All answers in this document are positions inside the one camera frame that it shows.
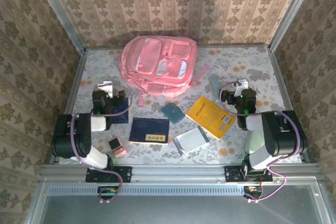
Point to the small navy book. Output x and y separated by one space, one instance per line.
121 115

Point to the light blue pencil pouch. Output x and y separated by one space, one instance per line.
215 87

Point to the yellow paperback book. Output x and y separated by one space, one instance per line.
210 117

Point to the small pink box device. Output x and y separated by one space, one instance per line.
116 146

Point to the large navy book yellow label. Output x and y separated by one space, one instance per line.
147 129

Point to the silver grey notebook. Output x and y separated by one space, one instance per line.
190 141

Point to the pink school backpack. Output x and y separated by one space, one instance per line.
157 58

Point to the small teal notebook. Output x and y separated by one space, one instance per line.
172 113

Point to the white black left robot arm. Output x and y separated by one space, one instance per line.
78 142

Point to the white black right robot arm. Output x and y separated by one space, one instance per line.
283 140

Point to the grey metal panel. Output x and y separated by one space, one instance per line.
170 211

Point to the aluminium table side rail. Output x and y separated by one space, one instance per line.
285 90
68 103

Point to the thin aluminium table rail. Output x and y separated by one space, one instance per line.
236 46

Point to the wide aluminium frame rail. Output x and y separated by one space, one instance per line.
178 172

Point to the aluminium frame post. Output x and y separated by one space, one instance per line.
61 11
292 11

